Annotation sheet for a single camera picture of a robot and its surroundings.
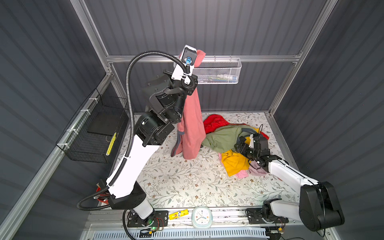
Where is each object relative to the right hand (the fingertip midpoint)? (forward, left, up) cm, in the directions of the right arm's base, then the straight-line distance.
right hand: (241, 148), depth 89 cm
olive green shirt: (+7, +9, 0) cm, 11 cm away
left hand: (-1, +31, +55) cm, 63 cm away
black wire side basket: (-4, +78, +21) cm, 80 cm away
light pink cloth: (-13, 0, -10) cm, 16 cm away
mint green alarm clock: (-35, +24, -6) cm, 43 cm away
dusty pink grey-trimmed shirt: (-8, +29, +19) cm, 36 cm away
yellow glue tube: (-34, +37, -7) cm, 50 cm away
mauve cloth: (-16, -3, +7) cm, 18 cm away
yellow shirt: (-7, +4, -5) cm, 9 cm away
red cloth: (+27, +15, -5) cm, 31 cm away
